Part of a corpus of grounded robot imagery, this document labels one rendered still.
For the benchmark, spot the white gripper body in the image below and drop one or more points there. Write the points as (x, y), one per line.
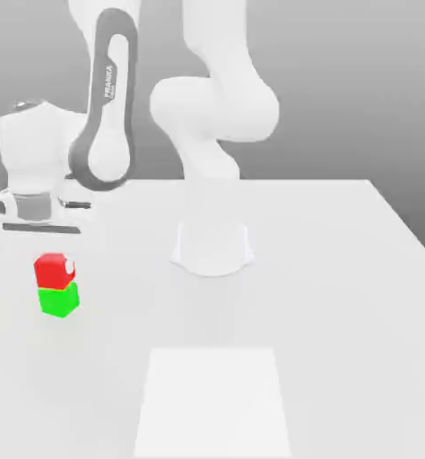
(40, 240)

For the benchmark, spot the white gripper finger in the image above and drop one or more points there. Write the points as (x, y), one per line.
(70, 267)

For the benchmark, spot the small red cube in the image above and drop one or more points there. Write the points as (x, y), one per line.
(51, 270)

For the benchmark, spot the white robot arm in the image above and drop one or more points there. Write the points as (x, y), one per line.
(212, 107)

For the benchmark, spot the small green cube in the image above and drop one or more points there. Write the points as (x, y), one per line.
(57, 301)

